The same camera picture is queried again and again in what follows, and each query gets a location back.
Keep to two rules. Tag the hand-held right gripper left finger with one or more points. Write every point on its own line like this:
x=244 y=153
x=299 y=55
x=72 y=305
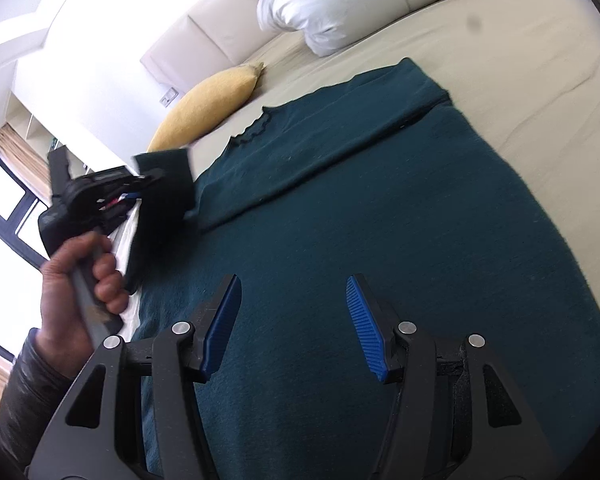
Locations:
x=225 y=320

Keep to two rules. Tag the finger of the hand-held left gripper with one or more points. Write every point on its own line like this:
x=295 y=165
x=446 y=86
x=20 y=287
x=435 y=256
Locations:
x=147 y=179

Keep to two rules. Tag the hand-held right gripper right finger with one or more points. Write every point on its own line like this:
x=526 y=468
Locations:
x=365 y=325

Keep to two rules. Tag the dark green knit sweater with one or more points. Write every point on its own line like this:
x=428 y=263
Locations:
x=380 y=210

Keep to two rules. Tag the person's left forearm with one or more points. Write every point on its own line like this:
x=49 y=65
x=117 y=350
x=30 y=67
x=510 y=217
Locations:
x=25 y=395

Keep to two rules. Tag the person's left hand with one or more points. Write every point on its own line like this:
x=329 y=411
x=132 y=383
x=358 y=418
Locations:
x=62 y=300

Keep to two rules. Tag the brown curtain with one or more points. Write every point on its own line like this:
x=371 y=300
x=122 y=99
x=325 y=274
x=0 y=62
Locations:
x=17 y=152

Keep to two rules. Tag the window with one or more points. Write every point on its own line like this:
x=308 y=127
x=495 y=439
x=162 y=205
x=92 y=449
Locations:
x=2 y=190

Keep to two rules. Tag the yellow pillow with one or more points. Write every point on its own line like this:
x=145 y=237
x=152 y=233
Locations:
x=205 y=100

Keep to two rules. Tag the white upholstered headboard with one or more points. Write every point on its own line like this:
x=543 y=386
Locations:
x=205 y=30

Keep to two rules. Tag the white duvet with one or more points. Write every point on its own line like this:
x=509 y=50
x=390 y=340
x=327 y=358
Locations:
x=355 y=0

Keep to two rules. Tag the bed with beige sheet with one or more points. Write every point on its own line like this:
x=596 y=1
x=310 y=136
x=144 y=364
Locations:
x=530 y=85

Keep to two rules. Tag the wall socket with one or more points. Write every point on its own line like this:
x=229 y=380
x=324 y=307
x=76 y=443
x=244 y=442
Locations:
x=168 y=97

